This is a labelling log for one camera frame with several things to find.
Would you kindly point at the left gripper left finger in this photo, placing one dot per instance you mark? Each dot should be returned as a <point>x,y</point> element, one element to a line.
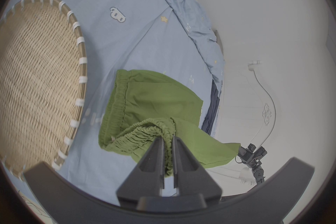
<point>147,178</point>

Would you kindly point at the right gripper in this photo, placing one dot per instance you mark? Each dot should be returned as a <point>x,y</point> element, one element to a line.
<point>244,155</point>

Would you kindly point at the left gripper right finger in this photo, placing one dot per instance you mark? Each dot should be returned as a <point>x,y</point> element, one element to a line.
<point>191,178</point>

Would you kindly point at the green shorts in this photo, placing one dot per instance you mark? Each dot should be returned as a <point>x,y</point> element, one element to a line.
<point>157,97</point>

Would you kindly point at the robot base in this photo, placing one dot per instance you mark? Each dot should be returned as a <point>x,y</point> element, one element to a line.
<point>245,177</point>

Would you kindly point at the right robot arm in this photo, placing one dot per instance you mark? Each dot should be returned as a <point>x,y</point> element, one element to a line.
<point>258,173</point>

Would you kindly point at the dark blue garment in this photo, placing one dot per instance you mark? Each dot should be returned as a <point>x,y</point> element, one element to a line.
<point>213,104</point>

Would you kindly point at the bed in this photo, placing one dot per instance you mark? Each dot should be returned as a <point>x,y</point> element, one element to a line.
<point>147,34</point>

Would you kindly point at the round woven basket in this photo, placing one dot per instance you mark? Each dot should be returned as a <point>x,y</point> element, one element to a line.
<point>34,86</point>

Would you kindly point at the pale blue quilt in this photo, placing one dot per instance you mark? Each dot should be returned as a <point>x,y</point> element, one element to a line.
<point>183,7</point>

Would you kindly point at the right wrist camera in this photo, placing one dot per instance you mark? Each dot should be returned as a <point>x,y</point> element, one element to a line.
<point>252,147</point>

